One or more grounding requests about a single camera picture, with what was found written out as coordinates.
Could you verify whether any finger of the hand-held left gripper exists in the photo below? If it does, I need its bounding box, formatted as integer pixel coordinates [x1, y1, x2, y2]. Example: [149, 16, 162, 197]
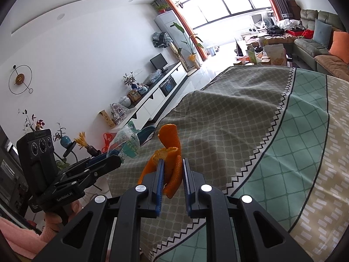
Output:
[93, 155, 122, 175]
[87, 153, 109, 167]

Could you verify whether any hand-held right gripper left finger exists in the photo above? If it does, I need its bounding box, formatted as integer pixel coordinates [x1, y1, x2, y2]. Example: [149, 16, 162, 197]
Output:
[33, 158, 166, 262]

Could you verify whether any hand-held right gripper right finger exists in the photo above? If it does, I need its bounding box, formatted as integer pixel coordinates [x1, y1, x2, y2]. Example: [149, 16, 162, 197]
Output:
[182, 158, 314, 262]

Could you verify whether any clear plastic bag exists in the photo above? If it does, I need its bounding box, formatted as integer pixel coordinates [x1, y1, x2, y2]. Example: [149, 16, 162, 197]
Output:
[108, 126, 141, 160]

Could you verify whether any orange peel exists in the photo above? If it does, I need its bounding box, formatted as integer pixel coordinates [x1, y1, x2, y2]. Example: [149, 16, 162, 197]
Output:
[137, 124, 183, 200]

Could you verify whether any person's left forearm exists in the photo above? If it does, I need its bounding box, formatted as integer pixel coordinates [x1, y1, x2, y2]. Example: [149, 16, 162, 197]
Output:
[0, 217, 55, 255]

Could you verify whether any person's left hand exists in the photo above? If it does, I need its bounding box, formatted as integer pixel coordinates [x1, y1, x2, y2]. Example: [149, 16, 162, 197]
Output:
[42, 200, 82, 234]

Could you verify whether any red plastic bag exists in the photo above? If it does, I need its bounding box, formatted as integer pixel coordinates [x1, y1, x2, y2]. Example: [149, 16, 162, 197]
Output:
[103, 132, 116, 153]

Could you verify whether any vase with yellow flowers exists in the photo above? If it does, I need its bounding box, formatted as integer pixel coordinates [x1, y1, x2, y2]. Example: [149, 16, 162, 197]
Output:
[74, 132, 99, 156]

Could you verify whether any teal vase with plant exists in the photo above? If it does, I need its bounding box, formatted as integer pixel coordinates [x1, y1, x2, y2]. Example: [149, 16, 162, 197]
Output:
[53, 127, 73, 148]

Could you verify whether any yellow box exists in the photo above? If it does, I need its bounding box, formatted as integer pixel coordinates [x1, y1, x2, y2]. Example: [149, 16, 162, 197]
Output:
[99, 110, 116, 128]

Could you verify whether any white TV cabinet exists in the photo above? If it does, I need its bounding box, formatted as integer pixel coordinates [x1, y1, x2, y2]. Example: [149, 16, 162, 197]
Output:
[109, 61, 188, 131]

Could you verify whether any small plant in vase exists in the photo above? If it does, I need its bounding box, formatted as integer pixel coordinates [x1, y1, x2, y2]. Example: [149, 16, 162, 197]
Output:
[123, 73, 137, 90]

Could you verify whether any patterned tablecloth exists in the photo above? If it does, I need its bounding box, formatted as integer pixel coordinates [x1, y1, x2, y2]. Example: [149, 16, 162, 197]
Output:
[106, 65, 349, 262]

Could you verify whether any black monitor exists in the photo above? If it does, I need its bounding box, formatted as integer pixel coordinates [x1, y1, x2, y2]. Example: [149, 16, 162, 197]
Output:
[150, 54, 168, 73]

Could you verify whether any tall leafy plant yellow pot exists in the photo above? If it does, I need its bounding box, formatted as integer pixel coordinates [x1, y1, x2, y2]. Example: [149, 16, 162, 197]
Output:
[169, 22, 204, 69]

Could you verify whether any dark jacket on stand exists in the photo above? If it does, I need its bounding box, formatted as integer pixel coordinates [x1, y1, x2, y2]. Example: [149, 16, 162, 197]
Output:
[152, 31, 172, 49]

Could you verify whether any white standing air conditioner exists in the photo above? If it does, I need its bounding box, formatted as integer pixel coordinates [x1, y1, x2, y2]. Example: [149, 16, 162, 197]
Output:
[154, 11, 191, 60]

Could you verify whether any cluttered coffee table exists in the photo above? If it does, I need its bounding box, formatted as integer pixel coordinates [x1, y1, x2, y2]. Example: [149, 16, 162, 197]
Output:
[233, 33, 295, 67]

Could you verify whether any paper bag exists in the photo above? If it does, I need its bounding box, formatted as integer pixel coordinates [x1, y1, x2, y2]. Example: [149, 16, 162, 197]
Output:
[263, 44, 287, 66]

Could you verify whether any white office chair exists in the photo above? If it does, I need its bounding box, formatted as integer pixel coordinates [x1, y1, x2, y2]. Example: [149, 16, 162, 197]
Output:
[250, 14, 268, 32]

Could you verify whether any green sofa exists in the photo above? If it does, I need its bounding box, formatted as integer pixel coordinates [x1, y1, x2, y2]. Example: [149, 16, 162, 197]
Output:
[293, 9, 349, 79]

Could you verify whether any large window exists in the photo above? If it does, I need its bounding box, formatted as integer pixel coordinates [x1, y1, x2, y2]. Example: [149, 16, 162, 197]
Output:
[168, 0, 273, 30]

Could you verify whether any blue cushion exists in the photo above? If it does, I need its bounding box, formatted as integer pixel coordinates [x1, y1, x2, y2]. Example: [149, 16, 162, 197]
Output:
[312, 18, 333, 50]

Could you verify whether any orange cushion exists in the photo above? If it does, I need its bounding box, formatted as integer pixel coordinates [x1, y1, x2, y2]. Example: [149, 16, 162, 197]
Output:
[329, 31, 349, 60]

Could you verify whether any round wall clock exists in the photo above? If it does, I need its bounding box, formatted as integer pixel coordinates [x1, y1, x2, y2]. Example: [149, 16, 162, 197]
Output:
[8, 65, 34, 95]

